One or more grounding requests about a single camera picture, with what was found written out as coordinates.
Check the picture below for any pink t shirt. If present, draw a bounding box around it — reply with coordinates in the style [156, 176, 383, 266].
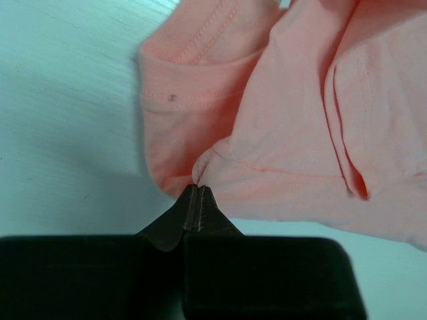
[139, 1, 426, 250]

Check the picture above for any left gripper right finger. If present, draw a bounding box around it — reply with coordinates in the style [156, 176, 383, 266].
[191, 186, 243, 236]

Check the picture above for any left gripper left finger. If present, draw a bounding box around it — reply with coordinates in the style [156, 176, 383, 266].
[136, 185, 196, 252]

